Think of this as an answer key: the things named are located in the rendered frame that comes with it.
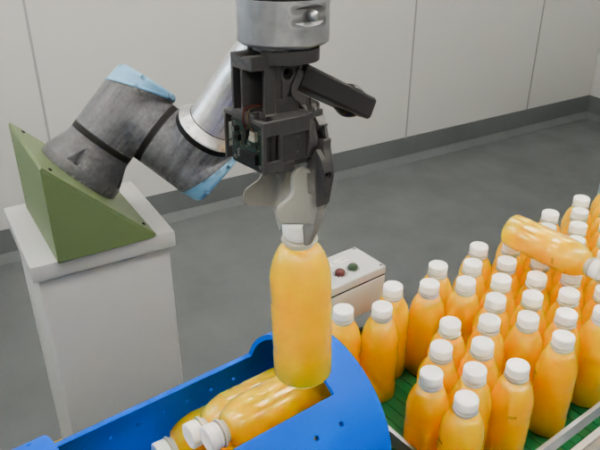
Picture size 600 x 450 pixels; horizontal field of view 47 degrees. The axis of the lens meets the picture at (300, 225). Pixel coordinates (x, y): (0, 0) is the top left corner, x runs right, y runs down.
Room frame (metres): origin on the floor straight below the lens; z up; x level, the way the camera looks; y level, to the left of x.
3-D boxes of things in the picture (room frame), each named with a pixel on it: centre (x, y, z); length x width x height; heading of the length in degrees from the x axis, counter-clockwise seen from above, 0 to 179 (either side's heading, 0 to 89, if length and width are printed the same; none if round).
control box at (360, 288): (1.19, -0.07, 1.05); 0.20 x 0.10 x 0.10; 127
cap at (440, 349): (0.93, -0.24, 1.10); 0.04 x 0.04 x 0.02
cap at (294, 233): (0.67, 0.00, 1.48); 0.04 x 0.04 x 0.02
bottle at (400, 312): (1.12, -0.18, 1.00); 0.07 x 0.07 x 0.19
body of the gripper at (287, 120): (0.66, 0.02, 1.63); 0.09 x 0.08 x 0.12; 127
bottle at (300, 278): (0.67, 0.00, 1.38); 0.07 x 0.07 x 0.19
